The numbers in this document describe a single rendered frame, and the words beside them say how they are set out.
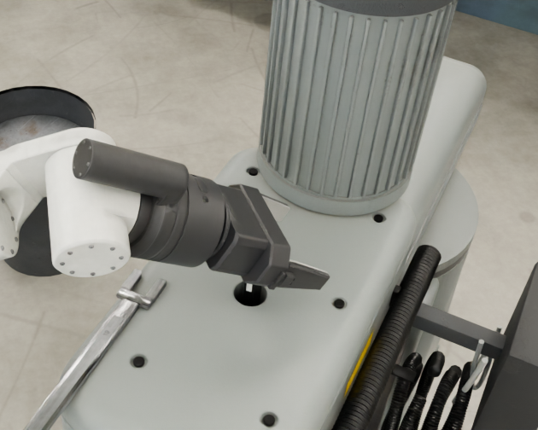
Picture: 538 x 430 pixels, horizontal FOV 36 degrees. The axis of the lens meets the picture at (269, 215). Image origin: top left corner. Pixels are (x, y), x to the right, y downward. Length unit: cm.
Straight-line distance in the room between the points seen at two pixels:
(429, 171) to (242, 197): 55
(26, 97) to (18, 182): 264
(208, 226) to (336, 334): 21
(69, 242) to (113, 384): 20
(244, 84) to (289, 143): 352
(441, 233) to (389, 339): 53
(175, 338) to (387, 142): 32
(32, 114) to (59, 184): 273
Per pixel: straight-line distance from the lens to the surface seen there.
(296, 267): 82
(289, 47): 92
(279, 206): 92
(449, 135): 143
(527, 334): 119
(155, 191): 72
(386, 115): 94
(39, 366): 322
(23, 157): 76
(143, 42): 479
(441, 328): 128
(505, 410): 124
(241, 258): 81
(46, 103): 342
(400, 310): 105
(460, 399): 132
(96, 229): 70
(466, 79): 157
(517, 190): 417
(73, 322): 333
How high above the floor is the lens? 259
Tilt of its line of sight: 44 degrees down
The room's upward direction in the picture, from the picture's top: 7 degrees clockwise
